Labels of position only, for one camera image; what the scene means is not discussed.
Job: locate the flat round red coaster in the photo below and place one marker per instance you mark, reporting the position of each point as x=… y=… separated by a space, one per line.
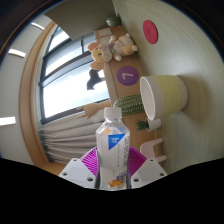
x=150 y=31

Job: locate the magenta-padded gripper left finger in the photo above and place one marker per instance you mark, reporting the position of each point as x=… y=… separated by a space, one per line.
x=75 y=170

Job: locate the grey-green desk partition panel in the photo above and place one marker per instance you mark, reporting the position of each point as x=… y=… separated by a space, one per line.
x=83 y=16

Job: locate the clear plastic water bottle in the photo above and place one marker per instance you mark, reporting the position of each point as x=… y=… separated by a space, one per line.
x=111 y=146

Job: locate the ceiling strip lights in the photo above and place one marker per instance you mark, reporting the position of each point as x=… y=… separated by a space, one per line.
x=16 y=52

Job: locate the white wall socket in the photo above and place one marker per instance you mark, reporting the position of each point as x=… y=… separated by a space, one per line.
x=105 y=32
x=104 y=40

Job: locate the grey curtain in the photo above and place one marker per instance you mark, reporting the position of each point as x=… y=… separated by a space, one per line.
x=66 y=140

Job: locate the wooden hand model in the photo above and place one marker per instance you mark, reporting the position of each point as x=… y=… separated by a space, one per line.
x=91 y=110

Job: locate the small plant in white pot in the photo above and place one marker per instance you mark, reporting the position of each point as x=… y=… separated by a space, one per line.
x=153 y=124

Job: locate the purple round number sign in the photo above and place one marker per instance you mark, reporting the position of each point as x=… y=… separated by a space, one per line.
x=127 y=75

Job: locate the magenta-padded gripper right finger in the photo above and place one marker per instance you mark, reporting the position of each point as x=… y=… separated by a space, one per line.
x=150 y=170

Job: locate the plush mouse toy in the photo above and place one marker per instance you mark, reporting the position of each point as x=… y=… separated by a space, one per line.
x=106 y=50

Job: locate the pink horse figurine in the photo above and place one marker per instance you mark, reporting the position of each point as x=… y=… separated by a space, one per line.
x=151 y=150

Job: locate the dark-framed window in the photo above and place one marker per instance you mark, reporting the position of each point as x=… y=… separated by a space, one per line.
x=66 y=86

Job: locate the yellow and white cup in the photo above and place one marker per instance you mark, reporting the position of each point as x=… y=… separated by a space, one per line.
x=166 y=96

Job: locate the tall green cactus decoration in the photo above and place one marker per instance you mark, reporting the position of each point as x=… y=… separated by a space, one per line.
x=131 y=105

